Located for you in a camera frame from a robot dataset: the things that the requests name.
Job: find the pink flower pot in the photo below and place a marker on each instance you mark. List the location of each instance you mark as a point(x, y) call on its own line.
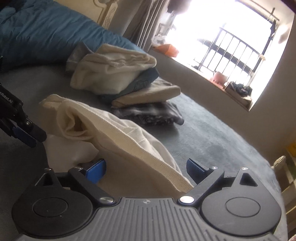
point(219, 78)

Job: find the orange box on windowsill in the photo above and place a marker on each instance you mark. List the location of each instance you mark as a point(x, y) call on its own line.
point(167, 49)

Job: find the dark blue folded garment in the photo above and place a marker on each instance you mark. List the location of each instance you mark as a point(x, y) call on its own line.
point(142, 81)

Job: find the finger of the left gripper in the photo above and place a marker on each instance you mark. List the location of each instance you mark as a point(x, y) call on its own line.
point(24, 137)
point(35, 131)

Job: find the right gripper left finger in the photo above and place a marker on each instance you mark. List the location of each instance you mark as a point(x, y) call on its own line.
point(84, 179)

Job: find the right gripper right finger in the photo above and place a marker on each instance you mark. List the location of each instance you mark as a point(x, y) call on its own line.
point(205, 178)

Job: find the cream bed footboard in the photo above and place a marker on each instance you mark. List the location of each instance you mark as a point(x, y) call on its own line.
point(284, 169)

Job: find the cream carved headboard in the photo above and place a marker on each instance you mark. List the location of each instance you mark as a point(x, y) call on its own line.
point(101, 13)

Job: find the blue quilted duvet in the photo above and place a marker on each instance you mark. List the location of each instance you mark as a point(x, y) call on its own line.
point(46, 32)

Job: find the cream folded knit sweater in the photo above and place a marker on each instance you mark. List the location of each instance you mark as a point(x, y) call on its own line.
point(109, 70)

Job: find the black white plaid garment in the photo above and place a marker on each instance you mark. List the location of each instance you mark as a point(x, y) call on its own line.
point(151, 114)

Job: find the black metal window railing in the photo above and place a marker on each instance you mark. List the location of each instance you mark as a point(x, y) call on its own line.
point(232, 39)

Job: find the tray of dark items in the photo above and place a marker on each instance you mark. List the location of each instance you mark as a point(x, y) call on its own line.
point(241, 93)

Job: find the cream white sweatshirt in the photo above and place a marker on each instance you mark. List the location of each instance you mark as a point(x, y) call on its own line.
point(137, 164)

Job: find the beige folded garment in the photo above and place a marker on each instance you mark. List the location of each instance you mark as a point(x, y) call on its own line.
point(158, 91)

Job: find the grey window curtain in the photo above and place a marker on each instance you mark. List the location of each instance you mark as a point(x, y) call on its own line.
point(138, 21)

